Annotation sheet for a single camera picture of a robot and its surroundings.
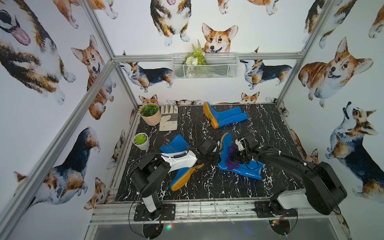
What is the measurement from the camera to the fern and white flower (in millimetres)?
826

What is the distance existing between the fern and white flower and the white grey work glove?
372 millimetres

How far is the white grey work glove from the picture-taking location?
1110 mm
